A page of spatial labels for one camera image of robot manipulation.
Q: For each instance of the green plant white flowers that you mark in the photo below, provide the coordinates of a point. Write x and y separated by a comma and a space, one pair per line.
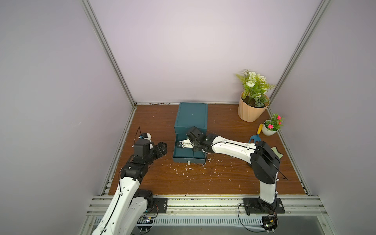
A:
255, 88

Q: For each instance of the aluminium corner post right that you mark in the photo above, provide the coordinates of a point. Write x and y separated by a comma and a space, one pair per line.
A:
314, 22

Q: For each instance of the aluminium corner post left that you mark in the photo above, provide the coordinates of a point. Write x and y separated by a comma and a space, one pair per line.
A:
89, 11

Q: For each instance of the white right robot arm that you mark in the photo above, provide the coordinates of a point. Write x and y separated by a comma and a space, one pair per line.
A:
262, 159

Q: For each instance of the left small circuit board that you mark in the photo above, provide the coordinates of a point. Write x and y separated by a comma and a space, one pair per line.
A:
144, 224

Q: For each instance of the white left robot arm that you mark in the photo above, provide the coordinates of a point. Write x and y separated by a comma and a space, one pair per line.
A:
129, 202

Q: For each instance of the aluminium corner post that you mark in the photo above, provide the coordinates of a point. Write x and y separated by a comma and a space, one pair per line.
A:
89, 11
314, 22

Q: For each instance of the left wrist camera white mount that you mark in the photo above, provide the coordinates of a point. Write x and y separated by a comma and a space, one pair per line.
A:
145, 136

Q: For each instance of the small white pot pink flowers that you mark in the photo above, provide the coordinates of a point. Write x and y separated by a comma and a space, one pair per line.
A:
271, 126

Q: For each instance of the right small circuit board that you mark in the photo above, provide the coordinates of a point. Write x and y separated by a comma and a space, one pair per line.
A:
270, 222

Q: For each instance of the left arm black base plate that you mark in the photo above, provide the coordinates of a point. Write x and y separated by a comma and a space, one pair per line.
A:
160, 205

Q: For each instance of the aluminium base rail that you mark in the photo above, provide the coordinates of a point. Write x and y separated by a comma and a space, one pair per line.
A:
180, 205

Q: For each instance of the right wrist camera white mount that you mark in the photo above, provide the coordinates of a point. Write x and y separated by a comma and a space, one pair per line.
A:
185, 144

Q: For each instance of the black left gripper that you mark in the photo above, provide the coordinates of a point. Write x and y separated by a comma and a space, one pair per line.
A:
162, 150

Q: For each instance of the small circuit board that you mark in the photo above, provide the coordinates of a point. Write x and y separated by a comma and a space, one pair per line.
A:
270, 222
144, 224

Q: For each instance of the teal drawer cabinet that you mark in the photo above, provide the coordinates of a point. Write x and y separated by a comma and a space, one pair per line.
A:
191, 115

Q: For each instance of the beige ribbed flower pot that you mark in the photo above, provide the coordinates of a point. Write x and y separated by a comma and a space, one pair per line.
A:
249, 113

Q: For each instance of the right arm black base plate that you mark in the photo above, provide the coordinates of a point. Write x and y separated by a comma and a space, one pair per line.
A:
257, 206

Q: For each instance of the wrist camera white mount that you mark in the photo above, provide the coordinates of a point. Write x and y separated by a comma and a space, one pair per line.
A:
185, 144
145, 136

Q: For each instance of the black green work glove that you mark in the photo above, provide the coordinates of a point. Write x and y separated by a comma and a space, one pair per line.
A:
278, 154

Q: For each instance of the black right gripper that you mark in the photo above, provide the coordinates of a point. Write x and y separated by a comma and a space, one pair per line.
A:
193, 141

